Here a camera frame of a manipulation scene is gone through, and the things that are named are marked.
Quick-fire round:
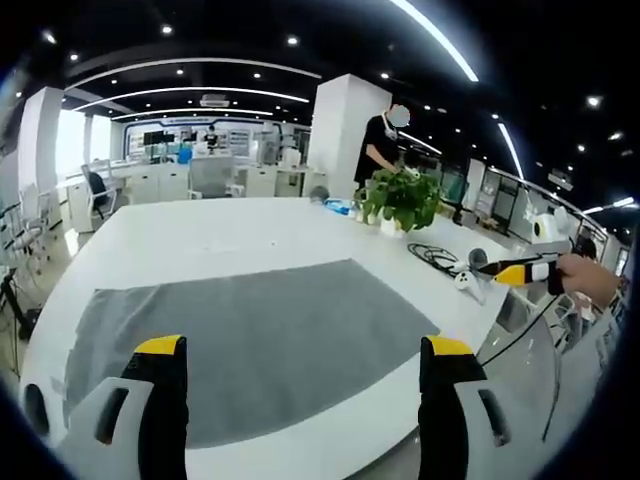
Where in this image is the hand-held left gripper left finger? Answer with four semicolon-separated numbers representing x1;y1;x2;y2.
53;334;190;480

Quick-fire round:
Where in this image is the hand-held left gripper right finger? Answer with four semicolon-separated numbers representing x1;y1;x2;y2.
418;334;541;480

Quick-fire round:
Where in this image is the grey towel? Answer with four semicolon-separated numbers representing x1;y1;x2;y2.
63;258;441;448

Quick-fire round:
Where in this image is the person's right hand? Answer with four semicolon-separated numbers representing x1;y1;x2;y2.
555;252;623;309

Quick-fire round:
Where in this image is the white round device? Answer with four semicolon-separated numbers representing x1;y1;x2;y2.
529;211;571;244

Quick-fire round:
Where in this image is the white handheld controller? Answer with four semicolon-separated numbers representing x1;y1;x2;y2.
453;269;487;305

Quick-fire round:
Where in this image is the green potted plant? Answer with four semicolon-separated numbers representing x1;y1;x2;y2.
353;167;446;237

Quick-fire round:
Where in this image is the blue packet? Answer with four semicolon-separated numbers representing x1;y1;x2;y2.
323;198;359;216

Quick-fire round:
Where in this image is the white square pillar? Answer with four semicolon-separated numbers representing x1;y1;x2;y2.
308;73;393;200

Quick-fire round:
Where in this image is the white table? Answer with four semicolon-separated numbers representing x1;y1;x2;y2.
18;196;531;480

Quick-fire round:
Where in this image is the white office chair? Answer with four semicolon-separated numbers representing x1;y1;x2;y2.
4;182;56;274

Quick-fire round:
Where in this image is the black office chair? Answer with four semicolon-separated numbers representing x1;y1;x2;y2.
79;163;121;221

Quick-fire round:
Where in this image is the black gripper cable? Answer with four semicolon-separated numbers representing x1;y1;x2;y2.
477;292;559;369

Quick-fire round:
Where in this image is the black cable bundle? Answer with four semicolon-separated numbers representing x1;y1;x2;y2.
406;242;460;274

